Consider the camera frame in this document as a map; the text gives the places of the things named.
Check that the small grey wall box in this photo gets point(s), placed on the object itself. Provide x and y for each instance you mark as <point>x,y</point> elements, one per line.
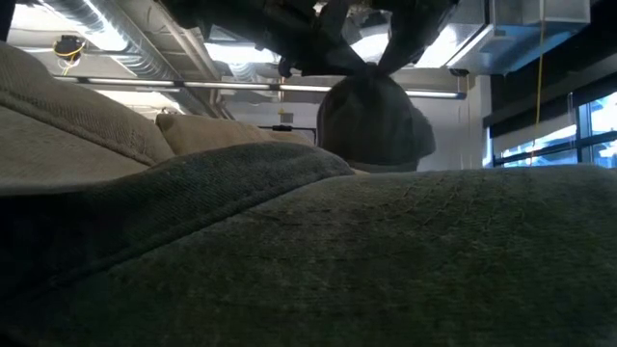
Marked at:
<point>287,118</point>

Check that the long ceiling light bar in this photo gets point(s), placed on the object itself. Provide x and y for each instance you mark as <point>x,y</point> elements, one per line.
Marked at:
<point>144,82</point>

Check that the silver spiral air duct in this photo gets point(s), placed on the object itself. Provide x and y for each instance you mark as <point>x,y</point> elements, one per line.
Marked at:
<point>140,53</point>

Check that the dark framed window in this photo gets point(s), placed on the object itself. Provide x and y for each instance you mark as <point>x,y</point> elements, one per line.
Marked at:
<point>554,140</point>

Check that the small black ceiling camera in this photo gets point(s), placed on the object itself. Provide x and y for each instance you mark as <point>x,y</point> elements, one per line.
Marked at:
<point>459,72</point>

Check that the dark grey baseball cap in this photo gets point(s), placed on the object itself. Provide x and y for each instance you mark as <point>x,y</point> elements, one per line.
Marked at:
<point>385,265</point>
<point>371,125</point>

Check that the rectangular metal air duct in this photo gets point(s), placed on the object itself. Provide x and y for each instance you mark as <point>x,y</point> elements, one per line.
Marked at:
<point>520,38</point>

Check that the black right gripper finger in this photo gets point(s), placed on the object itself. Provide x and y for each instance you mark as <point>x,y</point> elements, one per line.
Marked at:
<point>424,31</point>
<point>402,34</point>

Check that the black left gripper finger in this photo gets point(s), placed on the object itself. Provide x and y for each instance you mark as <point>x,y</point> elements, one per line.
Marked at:
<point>332,29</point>
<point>323,65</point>

